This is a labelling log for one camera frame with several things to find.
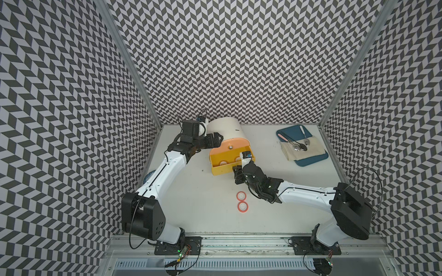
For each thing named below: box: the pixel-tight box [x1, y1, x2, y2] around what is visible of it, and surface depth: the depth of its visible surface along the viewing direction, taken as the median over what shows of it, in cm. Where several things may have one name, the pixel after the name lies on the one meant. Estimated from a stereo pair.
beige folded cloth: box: [279, 135, 327, 161], surface depth 107 cm
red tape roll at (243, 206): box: [237, 201, 249, 213], surface depth 86 cm
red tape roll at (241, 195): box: [235, 190, 247, 202], surface depth 89 cm
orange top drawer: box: [210, 137, 251, 156], surface depth 84 cm
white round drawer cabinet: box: [206, 117, 249, 141], surface depth 88 cm
